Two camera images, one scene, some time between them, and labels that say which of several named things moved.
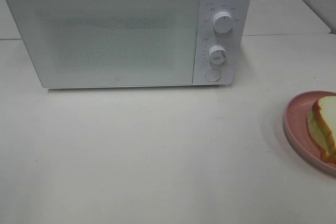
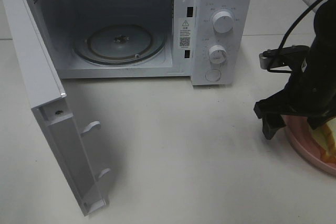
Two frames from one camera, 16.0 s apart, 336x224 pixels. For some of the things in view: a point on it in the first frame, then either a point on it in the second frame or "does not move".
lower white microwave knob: x=217 y=54 does not move
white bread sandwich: x=322 y=123 does not move
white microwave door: x=107 y=36 to x=48 y=98
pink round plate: x=297 y=131 does not move
